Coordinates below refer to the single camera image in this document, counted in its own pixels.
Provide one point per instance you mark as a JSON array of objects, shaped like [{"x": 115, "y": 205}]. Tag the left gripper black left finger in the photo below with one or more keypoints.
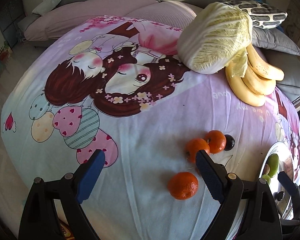
[{"x": 40, "y": 220}]

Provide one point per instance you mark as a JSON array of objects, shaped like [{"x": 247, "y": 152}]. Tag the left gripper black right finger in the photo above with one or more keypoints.
[{"x": 260, "y": 219}]

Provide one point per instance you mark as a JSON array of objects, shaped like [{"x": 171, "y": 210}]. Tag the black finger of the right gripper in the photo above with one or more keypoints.
[{"x": 294, "y": 192}]

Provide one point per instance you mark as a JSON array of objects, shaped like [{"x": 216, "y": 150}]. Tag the dark cherry with stem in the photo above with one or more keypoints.
[{"x": 280, "y": 196}]

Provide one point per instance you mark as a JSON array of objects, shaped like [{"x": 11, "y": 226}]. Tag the large green mango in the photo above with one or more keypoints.
[{"x": 273, "y": 163}]

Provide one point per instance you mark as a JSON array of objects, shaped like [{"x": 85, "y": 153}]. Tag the orange mandarin front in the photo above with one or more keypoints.
[{"x": 183, "y": 185}]

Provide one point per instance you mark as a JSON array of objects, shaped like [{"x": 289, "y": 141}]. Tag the orange mandarin with stem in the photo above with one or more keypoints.
[{"x": 194, "y": 146}]

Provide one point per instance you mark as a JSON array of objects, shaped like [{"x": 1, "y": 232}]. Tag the small green mango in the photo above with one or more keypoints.
[{"x": 267, "y": 178}]

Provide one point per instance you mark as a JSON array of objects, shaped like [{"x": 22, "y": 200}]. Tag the silver metal plate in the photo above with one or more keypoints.
[{"x": 284, "y": 207}]

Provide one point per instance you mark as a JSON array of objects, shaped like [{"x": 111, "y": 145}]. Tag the yellow banana middle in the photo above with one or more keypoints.
[{"x": 258, "y": 85}]

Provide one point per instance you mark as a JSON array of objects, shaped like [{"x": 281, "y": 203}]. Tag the yellow banana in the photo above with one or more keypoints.
[
  {"x": 258, "y": 85},
  {"x": 261, "y": 67},
  {"x": 242, "y": 91}
]

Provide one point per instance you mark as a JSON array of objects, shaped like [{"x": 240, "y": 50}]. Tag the yellow banana bottom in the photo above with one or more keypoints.
[{"x": 242, "y": 91}]

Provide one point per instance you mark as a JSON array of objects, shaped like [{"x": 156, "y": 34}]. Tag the yellow banana top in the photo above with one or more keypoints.
[{"x": 261, "y": 67}]

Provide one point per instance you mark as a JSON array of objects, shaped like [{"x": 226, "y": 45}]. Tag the grey pillow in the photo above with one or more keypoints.
[{"x": 274, "y": 39}]

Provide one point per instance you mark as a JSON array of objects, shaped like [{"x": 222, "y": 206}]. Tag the cartoon print bed sheet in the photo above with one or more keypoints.
[{"x": 120, "y": 87}]

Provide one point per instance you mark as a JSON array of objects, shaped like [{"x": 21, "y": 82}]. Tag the napa cabbage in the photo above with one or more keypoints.
[{"x": 217, "y": 38}]

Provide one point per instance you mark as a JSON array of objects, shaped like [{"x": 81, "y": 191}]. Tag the black white patterned pillow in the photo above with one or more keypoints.
[{"x": 263, "y": 16}]

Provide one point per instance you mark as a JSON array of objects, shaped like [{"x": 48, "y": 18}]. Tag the pink mattress cushion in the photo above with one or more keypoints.
[{"x": 59, "y": 21}]

